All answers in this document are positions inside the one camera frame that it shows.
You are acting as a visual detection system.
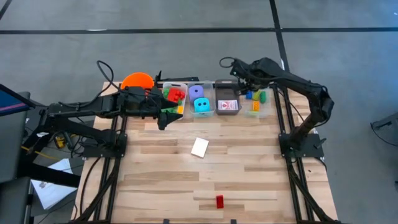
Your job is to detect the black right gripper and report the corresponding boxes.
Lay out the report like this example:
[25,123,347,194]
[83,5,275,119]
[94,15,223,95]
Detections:
[231,57,274,95]

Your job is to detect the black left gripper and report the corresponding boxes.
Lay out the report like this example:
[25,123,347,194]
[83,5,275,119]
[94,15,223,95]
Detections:
[116,86,184,131]

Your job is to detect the card deck printed standard size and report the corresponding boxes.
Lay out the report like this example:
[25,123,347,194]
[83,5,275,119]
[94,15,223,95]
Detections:
[217,99,239,112]

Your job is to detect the purple foam die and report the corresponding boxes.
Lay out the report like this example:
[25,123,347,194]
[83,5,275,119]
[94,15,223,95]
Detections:
[188,85,205,102]

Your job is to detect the teal foam die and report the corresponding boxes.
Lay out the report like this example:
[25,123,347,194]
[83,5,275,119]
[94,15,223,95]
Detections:
[193,97,211,113]

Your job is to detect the card deck with red end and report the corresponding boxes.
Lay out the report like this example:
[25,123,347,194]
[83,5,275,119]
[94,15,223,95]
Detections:
[190,137,210,159]

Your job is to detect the grey plastic bin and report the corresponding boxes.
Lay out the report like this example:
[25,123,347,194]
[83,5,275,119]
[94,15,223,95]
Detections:
[214,79,243,116]

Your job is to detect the clear plastic bin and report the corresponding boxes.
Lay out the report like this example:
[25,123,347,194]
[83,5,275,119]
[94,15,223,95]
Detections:
[241,81,272,119]
[187,80,217,119]

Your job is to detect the white plastic bin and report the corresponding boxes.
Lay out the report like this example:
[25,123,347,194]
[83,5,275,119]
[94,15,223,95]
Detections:
[160,81,188,121]

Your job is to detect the orange pumpkin bucket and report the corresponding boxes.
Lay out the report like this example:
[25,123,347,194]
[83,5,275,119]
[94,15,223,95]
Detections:
[120,72,155,91]

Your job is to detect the black side stand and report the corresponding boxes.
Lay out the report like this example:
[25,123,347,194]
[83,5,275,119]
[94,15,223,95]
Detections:
[18,108,81,189]

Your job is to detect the white paper sheets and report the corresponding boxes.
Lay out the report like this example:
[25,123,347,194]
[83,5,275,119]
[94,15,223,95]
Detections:
[30,157,78,210]

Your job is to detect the computer monitor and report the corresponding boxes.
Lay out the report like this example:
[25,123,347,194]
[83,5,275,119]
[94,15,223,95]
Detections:
[0,83,36,184]

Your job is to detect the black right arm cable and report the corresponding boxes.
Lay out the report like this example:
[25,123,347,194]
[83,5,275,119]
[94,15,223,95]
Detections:
[218,56,240,71]

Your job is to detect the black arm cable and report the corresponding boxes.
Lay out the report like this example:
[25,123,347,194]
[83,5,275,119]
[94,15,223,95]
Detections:
[58,60,125,108]
[218,56,240,71]

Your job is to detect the black aluminium table frame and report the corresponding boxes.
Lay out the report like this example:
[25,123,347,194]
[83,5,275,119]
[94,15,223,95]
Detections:
[70,70,341,224]

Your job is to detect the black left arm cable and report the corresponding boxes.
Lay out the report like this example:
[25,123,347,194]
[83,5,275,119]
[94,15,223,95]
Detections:
[58,60,125,108]

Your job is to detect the black floor cable bundle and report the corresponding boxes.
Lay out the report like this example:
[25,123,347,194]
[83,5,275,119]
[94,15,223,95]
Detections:
[52,130,94,156]

